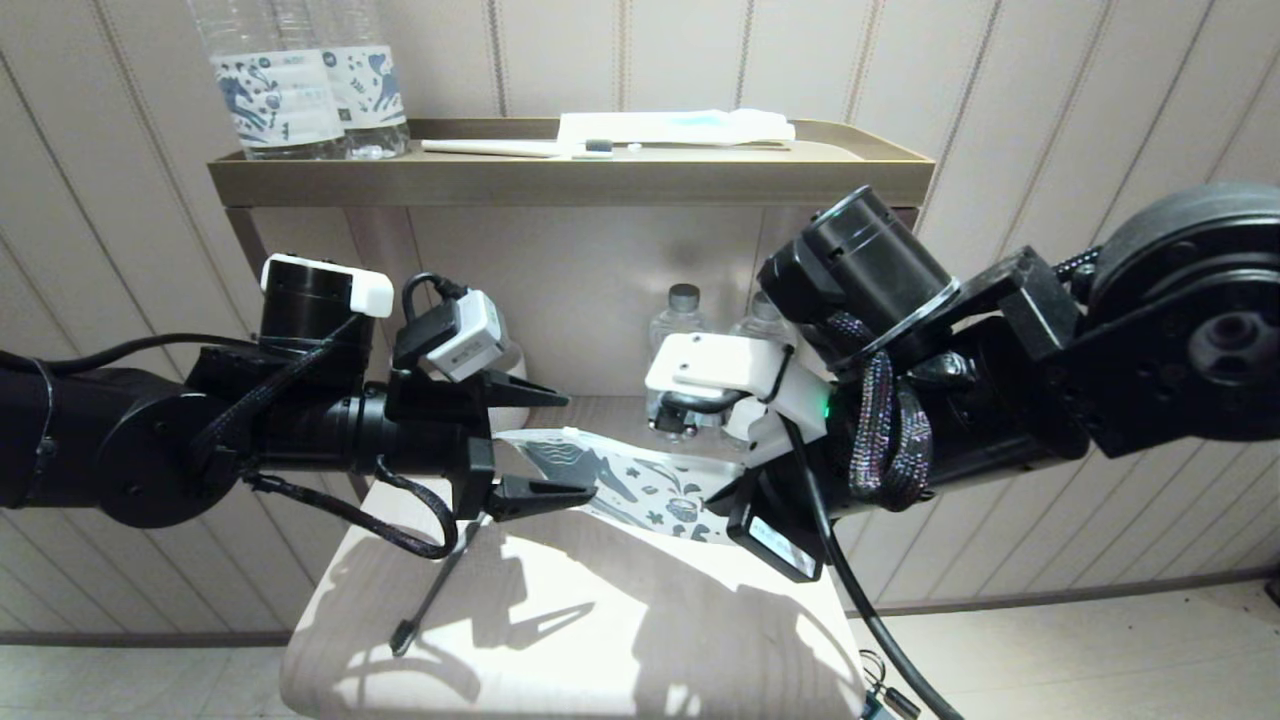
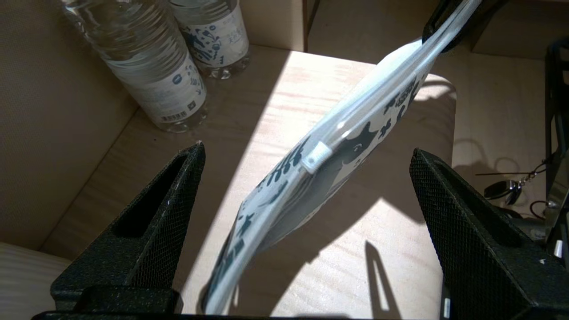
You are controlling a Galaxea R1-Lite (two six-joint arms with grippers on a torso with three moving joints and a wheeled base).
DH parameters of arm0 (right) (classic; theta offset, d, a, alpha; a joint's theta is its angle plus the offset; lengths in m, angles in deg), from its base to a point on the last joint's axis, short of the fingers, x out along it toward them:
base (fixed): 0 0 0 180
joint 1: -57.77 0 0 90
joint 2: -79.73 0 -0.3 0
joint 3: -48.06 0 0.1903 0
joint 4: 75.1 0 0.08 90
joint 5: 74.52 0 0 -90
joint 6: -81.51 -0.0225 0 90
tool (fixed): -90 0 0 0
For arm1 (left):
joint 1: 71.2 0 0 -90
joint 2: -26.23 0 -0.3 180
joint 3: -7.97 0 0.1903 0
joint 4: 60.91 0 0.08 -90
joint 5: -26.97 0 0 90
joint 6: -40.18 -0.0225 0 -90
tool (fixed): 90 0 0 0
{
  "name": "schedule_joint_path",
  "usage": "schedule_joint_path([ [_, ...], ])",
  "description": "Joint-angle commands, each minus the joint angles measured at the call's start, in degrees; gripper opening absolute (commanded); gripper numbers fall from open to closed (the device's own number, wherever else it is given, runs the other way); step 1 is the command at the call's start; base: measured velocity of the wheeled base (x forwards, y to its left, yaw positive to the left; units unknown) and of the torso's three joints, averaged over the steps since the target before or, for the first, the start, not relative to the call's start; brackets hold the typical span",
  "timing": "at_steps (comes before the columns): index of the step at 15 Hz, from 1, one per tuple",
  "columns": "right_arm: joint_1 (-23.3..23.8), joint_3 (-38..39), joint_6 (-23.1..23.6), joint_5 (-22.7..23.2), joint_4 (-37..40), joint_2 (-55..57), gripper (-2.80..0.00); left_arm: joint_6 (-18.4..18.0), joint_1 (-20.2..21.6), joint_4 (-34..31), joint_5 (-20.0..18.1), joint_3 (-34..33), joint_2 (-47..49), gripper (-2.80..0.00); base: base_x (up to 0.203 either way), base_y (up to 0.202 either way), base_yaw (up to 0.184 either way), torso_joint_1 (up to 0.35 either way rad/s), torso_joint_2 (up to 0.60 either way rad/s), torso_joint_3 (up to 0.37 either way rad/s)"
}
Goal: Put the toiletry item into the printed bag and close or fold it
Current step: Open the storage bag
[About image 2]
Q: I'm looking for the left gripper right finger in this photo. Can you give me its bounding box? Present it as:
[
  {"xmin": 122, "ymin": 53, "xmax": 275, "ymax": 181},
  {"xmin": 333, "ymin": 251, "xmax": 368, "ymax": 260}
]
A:
[{"xmin": 409, "ymin": 148, "xmax": 569, "ymax": 320}]

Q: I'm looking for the small clear water bottle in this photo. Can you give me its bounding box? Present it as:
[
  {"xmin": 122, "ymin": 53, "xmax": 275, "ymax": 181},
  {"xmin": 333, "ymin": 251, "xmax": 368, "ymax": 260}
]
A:
[
  {"xmin": 171, "ymin": 0, "xmax": 250, "ymax": 80},
  {"xmin": 62, "ymin": 0, "xmax": 208, "ymax": 133}
]

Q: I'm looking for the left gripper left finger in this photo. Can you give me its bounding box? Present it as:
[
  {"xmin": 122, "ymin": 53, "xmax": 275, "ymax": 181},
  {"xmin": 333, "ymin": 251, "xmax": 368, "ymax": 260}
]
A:
[{"xmin": 50, "ymin": 141, "xmax": 206, "ymax": 312}]

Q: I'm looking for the white ribbed mug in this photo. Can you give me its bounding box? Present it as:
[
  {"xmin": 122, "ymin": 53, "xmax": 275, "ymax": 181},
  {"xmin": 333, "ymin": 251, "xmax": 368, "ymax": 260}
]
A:
[{"xmin": 0, "ymin": 242, "xmax": 72, "ymax": 320}]

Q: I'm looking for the brown open shelf cabinet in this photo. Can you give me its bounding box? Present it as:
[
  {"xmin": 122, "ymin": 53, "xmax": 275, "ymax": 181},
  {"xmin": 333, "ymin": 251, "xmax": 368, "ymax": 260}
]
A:
[{"xmin": 0, "ymin": 0, "xmax": 569, "ymax": 258}]

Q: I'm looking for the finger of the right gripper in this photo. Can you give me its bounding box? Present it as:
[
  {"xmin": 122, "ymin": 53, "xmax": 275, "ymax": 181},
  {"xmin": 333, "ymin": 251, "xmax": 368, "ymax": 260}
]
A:
[
  {"xmin": 422, "ymin": 0, "xmax": 466, "ymax": 43},
  {"xmin": 441, "ymin": 0, "xmax": 508, "ymax": 52}
]

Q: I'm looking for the white blue horse pouch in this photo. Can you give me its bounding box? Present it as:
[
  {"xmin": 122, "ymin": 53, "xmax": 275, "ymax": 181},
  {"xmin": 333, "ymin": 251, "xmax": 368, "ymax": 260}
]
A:
[{"xmin": 202, "ymin": 0, "xmax": 483, "ymax": 316}]

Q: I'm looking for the black connector with wires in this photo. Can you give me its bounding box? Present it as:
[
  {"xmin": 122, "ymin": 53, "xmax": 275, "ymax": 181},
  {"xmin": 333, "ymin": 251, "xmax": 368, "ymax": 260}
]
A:
[{"xmin": 476, "ymin": 162, "xmax": 556, "ymax": 209}]

